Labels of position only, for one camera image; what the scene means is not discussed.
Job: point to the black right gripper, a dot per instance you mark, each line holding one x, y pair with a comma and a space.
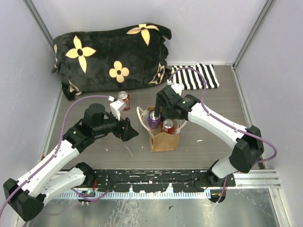
164, 113

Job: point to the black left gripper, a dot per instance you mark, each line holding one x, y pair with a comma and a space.
126, 134

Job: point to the purple Fanta can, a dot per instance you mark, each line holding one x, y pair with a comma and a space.
153, 120

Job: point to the red cola can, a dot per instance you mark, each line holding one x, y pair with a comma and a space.
123, 95
168, 126

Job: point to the watermelon print canvas bag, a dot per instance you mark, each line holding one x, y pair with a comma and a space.
160, 141

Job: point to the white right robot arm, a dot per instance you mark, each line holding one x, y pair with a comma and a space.
246, 144

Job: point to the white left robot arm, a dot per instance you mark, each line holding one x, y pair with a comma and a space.
28, 195

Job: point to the black white striped cloth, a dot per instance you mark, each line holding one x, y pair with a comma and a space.
190, 80

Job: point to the black floral plush blanket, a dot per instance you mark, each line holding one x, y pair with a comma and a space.
131, 57

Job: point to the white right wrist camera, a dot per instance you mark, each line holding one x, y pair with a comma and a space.
178, 88

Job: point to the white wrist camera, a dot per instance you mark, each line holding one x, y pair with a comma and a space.
116, 107
178, 88

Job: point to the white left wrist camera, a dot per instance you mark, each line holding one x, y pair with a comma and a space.
116, 107

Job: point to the white slotted cable duct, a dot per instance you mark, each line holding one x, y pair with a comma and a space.
168, 194

